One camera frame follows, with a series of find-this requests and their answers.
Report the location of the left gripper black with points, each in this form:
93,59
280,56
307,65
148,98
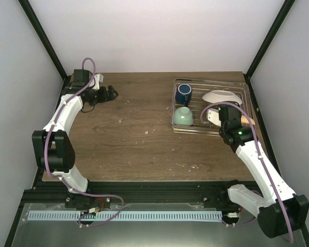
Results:
103,98

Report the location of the dark blue mug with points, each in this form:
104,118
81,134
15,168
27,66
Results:
183,94

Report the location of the light green ceramic bowl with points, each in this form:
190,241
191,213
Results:
183,116

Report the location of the metal wire dish rack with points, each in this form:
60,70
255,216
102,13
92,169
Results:
197,104

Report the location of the floral patterned orange-rim plate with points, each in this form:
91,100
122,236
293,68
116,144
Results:
215,96

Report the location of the orange plate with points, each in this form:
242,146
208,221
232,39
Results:
245,121

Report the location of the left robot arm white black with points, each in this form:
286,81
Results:
53,149

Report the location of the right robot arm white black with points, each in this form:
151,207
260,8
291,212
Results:
279,210

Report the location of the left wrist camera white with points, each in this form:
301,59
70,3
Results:
98,79

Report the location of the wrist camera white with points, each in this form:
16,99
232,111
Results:
98,79
213,117

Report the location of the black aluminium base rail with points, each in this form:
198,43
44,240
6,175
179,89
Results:
209,193

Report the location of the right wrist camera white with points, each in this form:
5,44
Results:
213,117

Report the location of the left black frame post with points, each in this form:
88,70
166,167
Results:
32,17

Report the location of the black frame post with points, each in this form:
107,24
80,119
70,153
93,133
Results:
32,17
278,21

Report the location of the light blue slotted cable duct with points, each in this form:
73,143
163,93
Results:
194,216

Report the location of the right black frame post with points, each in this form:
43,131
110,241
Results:
278,21

